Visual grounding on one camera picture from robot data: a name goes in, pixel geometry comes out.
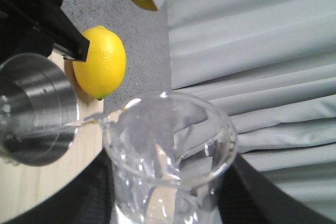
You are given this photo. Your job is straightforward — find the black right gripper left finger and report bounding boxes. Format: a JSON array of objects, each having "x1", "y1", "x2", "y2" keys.
[{"x1": 7, "y1": 151, "x2": 114, "y2": 223}]

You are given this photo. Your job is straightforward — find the clear glass measuring beaker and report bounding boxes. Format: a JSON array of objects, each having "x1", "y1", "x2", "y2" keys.
[{"x1": 100, "y1": 91, "x2": 239, "y2": 224}]

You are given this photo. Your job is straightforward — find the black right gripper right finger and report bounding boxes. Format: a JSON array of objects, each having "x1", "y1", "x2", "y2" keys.
[{"x1": 220, "y1": 154, "x2": 335, "y2": 223}]

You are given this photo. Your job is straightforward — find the yellow lemon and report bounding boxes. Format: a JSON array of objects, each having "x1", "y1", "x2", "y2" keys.
[{"x1": 72, "y1": 26, "x2": 127, "y2": 100}]

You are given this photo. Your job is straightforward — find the silver metal jigger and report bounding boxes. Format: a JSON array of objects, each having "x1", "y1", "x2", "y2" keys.
[{"x1": 1, "y1": 53, "x2": 79, "y2": 166}]

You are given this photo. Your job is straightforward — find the grey curtain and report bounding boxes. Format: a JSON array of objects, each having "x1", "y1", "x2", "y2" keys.
[{"x1": 167, "y1": 0, "x2": 335, "y2": 219}]

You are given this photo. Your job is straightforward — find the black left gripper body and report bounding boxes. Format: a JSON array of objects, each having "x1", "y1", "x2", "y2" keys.
[{"x1": 1, "y1": 0, "x2": 69, "y2": 59}]

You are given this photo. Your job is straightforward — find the light wooden cutting board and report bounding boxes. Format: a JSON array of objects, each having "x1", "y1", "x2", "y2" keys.
[{"x1": 1, "y1": 53, "x2": 103, "y2": 222}]

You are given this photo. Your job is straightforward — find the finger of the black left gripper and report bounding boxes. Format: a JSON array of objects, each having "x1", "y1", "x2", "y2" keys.
[{"x1": 1, "y1": 0, "x2": 89, "y2": 62}]

